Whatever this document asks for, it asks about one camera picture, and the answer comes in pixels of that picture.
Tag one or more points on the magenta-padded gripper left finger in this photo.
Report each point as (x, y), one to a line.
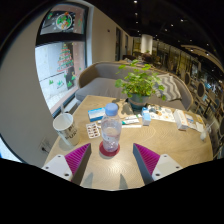
(68, 165)

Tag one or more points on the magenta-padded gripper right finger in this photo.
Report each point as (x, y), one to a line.
(157, 165)

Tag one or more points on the clear blue-capped water bottle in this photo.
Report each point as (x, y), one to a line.
(111, 131)

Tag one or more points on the white printed paper cup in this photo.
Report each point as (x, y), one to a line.
(68, 130)

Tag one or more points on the blister pill pack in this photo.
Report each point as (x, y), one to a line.
(92, 130)

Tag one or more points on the flat round red coaster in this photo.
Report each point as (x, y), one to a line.
(110, 154)

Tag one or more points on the long white paper strip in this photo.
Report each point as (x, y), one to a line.
(131, 126)

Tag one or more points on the small light blue box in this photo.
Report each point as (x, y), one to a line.
(146, 117)

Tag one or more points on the white tube with teal cap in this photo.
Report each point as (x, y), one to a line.
(130, 121)

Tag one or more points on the colourful printed leaflet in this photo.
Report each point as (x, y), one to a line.
(161, 114)

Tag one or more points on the long white medicine box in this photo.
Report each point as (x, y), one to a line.
(181, 119)

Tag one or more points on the white paper napkin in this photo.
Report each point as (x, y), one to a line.
(199, 127)

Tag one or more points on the grey white chevron cushion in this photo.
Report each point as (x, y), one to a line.
(171, 88)

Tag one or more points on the grey curved sofa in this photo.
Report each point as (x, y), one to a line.
(96, 85)

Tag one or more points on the green potted plant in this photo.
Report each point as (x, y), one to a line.
(140, 81)

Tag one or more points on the group of dining chairs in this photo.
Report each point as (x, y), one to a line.
(200, 90)

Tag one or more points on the black-framed decorated window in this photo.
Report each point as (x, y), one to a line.
(58, 66)

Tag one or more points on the white round column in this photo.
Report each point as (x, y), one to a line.
(146, 43)

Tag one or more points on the group of ceiling lights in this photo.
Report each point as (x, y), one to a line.
(135, 2)

